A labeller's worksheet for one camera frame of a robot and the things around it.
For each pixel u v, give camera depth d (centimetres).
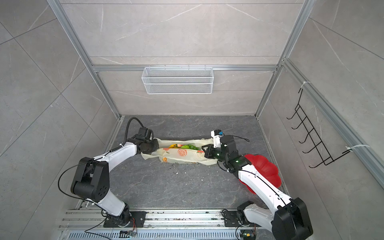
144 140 73
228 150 60
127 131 68
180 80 101
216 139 71
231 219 73
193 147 93
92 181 46
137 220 73
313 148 65
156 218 75
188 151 79
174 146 96
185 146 88
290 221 38
